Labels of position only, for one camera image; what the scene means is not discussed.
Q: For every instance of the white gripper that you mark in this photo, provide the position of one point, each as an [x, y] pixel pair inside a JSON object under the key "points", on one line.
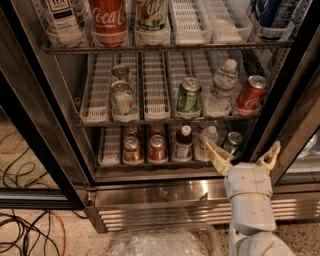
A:
{"points": [[248, 179]]}

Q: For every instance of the red coke can shelf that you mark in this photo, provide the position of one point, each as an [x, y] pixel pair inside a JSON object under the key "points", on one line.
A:
{"points": [[251, 94]]}

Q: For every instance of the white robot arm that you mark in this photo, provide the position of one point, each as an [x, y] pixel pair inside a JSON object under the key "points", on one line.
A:
{"points": [[252, 226]]}

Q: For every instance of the green can bottom shelf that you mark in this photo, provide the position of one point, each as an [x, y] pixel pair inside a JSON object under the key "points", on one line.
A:
{"points": [[233, 143]]}

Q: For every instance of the water bottle bottom shelf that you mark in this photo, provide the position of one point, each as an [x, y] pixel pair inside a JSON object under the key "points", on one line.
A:
{"points": [[209, 133]]}

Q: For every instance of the dark juice bottle bottom shelf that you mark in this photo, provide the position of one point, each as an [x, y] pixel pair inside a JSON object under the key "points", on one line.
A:
{"points": [[183, 144]]}

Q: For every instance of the clear water bottle middle shelf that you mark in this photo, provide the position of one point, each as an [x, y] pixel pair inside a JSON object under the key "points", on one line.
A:
{"points": [[225, 80]]}

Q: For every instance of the green soda can middle shelf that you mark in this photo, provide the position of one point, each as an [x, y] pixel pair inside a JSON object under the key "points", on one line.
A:
{"points": [[188, 101]]}

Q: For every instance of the red can bottom shelf front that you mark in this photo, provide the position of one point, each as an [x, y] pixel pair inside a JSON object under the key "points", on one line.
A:
{"points": [[157, 148]]}

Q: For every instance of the red can bottom shelf back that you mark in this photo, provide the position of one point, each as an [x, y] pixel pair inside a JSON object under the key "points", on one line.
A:
{"points": [[157, 129]]}

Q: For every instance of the brown can bottom shelf front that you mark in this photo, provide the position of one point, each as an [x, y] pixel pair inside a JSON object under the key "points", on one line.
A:
{"points": [[132, 150]]}

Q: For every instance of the brown can shelf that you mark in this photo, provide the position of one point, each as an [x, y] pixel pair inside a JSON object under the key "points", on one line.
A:
{"points": [[131, 131], [132, 150]]}

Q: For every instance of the brown can bottom shelf back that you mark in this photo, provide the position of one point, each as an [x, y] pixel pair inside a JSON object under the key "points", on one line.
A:
{"points": [[131, 131]]}

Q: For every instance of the white soda can front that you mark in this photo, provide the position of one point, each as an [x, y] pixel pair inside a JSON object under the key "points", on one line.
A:
{"points": [[124, 105]]}

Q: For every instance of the white soda can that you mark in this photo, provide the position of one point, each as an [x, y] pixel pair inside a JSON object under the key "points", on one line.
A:
{"points": [[124, 105], [120, 72]]}

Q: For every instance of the stainless steel fridge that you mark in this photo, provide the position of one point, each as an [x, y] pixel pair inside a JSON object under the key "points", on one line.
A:
{"points": [[203, 34]]}

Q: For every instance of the blue can top shelf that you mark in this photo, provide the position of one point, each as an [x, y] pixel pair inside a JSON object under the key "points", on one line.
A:
{"points": [[273, 16]]}

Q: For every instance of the white soda can behind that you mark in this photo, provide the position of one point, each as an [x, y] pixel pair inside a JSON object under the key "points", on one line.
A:
{"points": [[120, 72]]}

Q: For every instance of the large coca-cola bottle top shelf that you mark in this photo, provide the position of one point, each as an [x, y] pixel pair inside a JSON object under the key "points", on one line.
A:
{"points": [[110, 21]]}

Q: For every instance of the glass fridge door left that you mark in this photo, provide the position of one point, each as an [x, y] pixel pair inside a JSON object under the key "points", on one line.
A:
{"points": [[32, 117]]}

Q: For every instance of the tea bottle top shelf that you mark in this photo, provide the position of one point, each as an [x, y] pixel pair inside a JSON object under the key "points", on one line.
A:
{"points": [[67, 22]]}

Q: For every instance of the clear plastic bin with bag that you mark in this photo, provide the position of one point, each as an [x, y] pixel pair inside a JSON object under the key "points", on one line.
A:
{"points": [[183, 240]]}

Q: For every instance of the green label soda bottle top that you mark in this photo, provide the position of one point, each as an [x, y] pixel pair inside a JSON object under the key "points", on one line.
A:
{"points": [[152, 25]]}

